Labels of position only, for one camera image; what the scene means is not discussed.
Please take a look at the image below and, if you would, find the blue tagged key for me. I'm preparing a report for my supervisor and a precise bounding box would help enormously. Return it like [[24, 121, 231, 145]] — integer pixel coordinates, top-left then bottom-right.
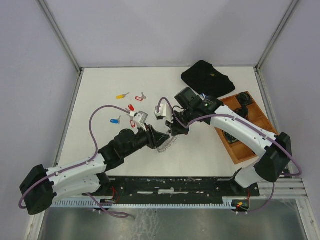
[[110, 115, 121, 124]]

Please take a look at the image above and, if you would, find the white slotted cable duct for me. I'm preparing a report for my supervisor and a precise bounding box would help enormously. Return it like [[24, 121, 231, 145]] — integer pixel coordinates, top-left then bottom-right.
[[53, 195, 238, 208]]

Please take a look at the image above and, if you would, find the red open tagged key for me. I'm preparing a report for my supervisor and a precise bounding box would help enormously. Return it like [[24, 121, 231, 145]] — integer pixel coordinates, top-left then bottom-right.
[[135, 92, 146, 102]]

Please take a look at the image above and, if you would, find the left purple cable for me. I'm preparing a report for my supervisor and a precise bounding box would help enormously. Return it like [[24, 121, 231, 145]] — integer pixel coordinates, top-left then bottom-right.
[[18, 105, 133, 218]]

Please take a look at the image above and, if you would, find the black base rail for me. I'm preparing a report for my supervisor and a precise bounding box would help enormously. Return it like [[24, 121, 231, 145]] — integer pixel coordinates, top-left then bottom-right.
[[91, 176, 260, 203]]

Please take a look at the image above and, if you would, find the patterned item in tray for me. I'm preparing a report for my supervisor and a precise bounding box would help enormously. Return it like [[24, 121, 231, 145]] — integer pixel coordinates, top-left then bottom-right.
[[223, 131, 239, 145]]

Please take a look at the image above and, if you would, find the yellow tagged key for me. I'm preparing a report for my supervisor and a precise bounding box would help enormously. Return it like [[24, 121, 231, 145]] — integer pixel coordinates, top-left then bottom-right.
[[115, 92, 130, 100]]

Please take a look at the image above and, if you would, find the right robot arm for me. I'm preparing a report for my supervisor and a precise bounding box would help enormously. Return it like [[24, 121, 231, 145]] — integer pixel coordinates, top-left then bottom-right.
[[155, 87, 292, 196]]

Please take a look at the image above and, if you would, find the metal disc with keyrings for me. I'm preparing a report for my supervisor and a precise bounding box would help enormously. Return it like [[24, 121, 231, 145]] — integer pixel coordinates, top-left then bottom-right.
[[157, 136, 178, 153]]

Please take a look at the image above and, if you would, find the red frame tagged key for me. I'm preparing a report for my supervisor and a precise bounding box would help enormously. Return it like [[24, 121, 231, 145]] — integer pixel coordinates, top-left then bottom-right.
[[128, 115, 136, 128]]

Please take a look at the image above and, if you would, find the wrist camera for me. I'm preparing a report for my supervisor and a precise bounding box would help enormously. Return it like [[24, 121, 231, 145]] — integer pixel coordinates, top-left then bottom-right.
[[154, 103, 168, 120], [133, 111, 148, 132]]

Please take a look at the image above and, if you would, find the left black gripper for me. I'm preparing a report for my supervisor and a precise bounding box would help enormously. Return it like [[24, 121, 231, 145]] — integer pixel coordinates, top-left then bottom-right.
[[122, 122, 170, 158]]

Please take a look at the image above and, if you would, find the purple cable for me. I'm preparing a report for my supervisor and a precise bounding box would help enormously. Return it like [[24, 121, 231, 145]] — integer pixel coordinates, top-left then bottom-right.
[[154, 97, 303, 215], [18, 105, 133, 218]]

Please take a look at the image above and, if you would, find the black round item in tray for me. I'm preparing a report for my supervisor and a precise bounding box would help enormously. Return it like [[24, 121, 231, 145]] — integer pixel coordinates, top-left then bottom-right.
[[236, 92, 252, 106]]

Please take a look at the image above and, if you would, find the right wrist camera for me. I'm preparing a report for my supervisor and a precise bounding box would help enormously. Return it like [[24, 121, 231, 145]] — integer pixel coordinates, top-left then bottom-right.
[[154, 103, 168, 120]]

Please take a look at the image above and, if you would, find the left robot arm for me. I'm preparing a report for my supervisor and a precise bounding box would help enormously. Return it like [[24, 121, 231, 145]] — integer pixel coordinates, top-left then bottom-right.
[[18, 125, 171, 216]]

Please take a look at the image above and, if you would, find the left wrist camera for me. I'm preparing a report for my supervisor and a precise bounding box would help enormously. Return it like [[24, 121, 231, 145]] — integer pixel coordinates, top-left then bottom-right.
[[133, 111, 148, 132]]

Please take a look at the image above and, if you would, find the black folded cloth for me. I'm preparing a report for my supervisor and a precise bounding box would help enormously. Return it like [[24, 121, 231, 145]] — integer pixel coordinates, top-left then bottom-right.
[[181, 60, 236, 98]]

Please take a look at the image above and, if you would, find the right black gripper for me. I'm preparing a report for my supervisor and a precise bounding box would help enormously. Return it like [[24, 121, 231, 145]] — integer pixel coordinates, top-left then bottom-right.
[[165, 107, 196, 136]]

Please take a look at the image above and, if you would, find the solid red tagged key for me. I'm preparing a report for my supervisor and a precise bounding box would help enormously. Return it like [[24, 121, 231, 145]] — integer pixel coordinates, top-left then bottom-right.
[[125, 104, 135, 114]]

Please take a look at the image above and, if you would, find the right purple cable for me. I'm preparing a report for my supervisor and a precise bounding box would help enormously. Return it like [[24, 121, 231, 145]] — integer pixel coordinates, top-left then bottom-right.
[[154, 97, 303, 215]]

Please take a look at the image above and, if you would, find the wooden compartment tray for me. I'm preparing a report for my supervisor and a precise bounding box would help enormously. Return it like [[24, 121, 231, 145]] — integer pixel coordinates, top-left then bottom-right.
[[214, 90, 280, 165]]

